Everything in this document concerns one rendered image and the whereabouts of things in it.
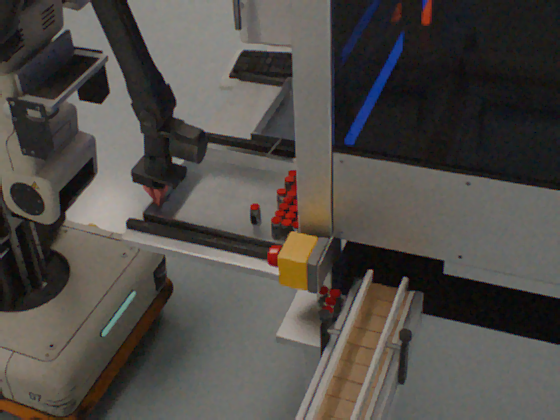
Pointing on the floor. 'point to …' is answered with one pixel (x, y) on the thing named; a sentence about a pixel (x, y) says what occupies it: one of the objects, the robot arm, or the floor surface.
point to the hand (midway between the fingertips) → (159, 202)
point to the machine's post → (314, 131)
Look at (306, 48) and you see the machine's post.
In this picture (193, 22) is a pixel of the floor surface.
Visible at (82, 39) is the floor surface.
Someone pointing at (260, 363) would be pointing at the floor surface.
